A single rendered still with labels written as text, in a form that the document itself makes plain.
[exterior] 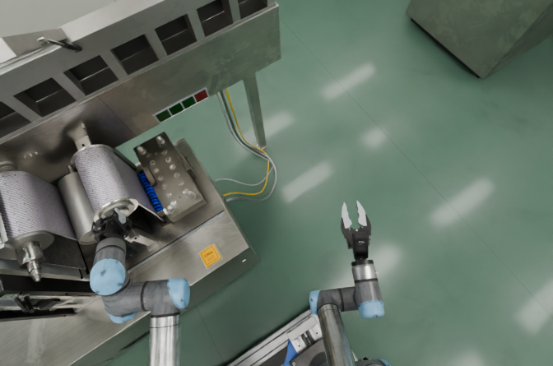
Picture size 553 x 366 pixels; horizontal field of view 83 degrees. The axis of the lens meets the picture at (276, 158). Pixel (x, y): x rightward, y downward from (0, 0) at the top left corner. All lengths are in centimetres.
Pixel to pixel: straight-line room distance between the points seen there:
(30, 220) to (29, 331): 65
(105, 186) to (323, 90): 210
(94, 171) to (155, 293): 53
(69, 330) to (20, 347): 19
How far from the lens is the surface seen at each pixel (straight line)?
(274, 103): 279
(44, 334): 174
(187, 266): 149
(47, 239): 128
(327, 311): 112
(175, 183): 145
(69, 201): 139
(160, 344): 94
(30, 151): 141
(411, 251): 249
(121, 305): 98
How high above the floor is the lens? 232
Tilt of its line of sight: 66 degrees down
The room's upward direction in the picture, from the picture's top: 6 degrees counter-clockwise
